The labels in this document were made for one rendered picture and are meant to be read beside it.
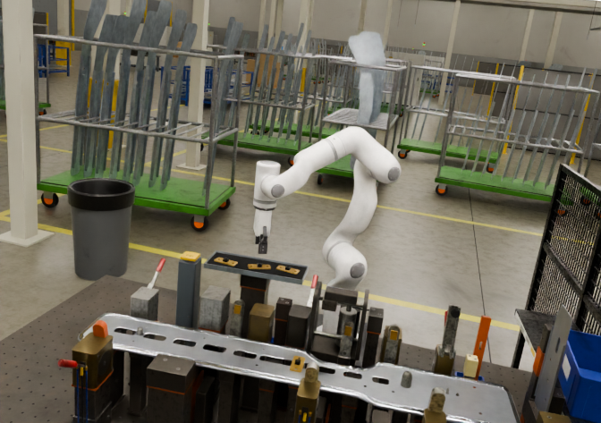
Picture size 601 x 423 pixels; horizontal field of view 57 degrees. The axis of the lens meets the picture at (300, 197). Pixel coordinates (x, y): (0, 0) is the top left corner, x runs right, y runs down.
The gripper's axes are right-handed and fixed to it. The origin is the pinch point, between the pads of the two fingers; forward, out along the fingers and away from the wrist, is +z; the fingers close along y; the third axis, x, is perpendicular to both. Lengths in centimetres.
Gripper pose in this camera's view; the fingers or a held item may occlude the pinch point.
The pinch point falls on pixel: (260, 246)
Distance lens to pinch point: 202.1
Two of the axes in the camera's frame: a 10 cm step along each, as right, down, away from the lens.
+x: 9.8, 0.5, 2.1
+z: -1.1, 9.6, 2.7
